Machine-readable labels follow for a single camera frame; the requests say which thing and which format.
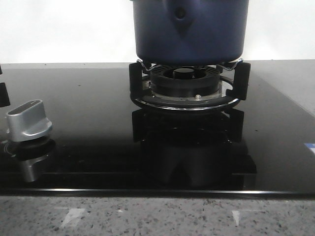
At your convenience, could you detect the blue cooking pot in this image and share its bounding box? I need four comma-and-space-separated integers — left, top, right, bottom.
132, 0, 249, 66

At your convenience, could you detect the right black gas burner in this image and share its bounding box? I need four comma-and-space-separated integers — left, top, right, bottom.
150, 65, 220, 97

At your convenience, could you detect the black glass gas cooktop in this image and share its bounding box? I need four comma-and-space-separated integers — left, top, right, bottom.
0, 60, 315, 199

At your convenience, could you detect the right black pan support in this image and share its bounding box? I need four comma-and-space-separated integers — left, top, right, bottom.
129, 62, 251, 113

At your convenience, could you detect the black pan support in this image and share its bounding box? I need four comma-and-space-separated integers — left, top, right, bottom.
129, 62, 251, 113
0, 63, 10, 108

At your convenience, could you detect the silver right stove knob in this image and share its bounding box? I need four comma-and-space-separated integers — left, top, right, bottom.
6, 99, 52, 142

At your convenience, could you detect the left black pan support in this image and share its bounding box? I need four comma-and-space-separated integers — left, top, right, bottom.
0, 63, 10, 108

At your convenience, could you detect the blue white sticker label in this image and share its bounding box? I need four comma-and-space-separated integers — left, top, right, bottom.
304, 143, 315, 154

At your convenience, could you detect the silver wire pot trivet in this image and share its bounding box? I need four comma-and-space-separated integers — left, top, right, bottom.
136, 58, 244, 72

